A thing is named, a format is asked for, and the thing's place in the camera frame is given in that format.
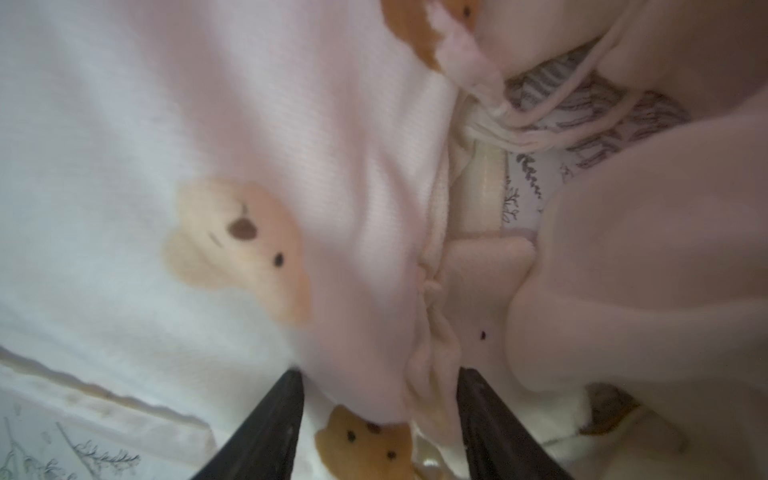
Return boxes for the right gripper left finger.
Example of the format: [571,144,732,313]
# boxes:
[193,369,305,480]

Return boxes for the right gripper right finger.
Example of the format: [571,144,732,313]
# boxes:
[456,367,572,480]

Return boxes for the cream bear print pillow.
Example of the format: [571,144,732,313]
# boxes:
[0,0,601,480]

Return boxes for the red strawberry print ruffled pillowcase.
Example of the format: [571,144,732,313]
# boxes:
[459,1,767,479]

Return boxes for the grey fern print table cloth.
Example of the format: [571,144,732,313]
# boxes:
[501,73,691,231]

